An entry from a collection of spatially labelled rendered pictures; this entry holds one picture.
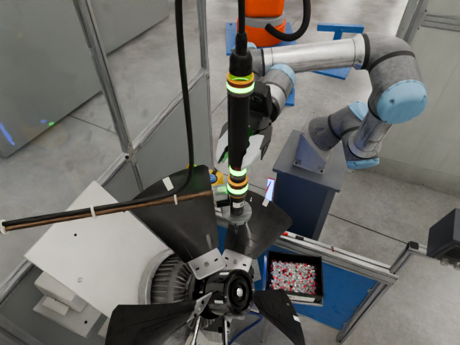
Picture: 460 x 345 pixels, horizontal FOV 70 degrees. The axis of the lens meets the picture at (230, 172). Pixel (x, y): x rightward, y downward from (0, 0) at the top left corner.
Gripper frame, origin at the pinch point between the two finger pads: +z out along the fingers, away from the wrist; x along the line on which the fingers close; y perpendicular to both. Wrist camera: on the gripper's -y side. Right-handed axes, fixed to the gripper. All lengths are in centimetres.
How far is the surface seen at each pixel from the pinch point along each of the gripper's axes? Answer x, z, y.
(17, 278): 70, 22, 64
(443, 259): -61, -34, 55
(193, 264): 8.9, 5.5, 38.4
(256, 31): 110, -357, 140
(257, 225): -2.1, -16.9, 44.6
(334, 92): -5, -296, 165
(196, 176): 14.0, -9.7, 20.7
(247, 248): -1.9, -8.2, 44.7
